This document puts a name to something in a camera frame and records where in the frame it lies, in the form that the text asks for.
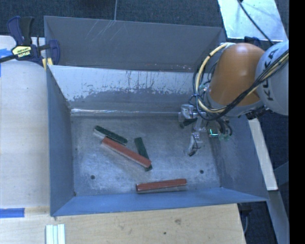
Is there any grey metal bin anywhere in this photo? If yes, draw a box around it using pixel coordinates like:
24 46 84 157
43 15 270 217

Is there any black cylinder on white bracket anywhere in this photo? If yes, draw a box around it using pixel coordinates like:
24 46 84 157
245 106 267 120

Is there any pale wood board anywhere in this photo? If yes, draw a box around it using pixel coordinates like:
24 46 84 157
0 59 51 209

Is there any red-brown flat block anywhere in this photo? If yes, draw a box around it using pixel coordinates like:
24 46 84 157
101 136 153 168
135 178 188 195

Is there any dark green flat block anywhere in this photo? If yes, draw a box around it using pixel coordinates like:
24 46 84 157
94 125 129 146
133 136 154 172

